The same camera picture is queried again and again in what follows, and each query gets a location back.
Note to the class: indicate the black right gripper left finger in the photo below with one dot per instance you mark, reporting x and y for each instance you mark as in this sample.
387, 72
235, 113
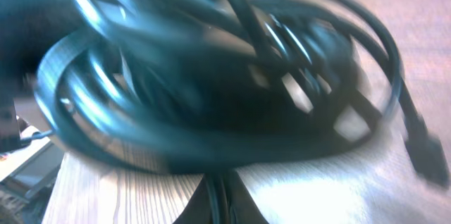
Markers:
198, 210

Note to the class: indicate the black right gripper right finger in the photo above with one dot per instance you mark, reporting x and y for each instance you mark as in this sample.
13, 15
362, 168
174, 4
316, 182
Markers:
241, 206

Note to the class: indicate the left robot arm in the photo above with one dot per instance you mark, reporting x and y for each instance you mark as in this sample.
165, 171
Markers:
28, 29

